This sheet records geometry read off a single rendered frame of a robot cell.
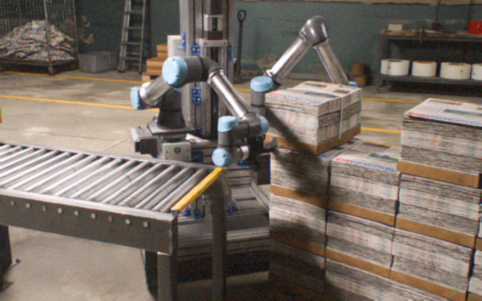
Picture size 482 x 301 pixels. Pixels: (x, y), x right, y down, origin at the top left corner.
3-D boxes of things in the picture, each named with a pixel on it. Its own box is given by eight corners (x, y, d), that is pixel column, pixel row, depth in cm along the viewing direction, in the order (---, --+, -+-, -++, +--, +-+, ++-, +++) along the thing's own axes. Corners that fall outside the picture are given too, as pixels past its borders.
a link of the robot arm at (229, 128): (237, 113, 210) (237, 139, 213) (214, 117, 204) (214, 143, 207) (249, 117, 204) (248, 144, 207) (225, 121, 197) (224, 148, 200)
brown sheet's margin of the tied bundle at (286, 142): (282, 135, 249) (282, 126, 248) (336, 147, 231) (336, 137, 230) (262, 142, 238) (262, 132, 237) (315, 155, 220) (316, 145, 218)
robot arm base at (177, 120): (154, 122, 277) (153, 104, 275) (182, 121, 281) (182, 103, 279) (158, 130, 263) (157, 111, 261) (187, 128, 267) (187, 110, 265)
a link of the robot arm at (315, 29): (318, 13, 258) (361, 101, 264) (320, 12, 268) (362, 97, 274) (297, 25, 262) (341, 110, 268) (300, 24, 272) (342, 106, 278)
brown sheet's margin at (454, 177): (424, 147, 232) (425, 138, 231) (497, 160, 216) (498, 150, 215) (395, 171, 202) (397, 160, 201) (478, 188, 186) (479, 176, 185)
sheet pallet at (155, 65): (227, 78, 903) (227, 45, 888) (209, 86, 828) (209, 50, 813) (163, 74, 941) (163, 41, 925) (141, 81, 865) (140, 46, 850)
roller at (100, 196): (150, 173, 224) (155, 164, 222) (87, 217, 181) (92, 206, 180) (141, 167, 225) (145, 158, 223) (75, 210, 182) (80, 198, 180)
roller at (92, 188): (138, 171, 226) (141, 162, 224) (71, 215, 183) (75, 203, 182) (128, 165, 227) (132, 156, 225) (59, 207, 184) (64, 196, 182)
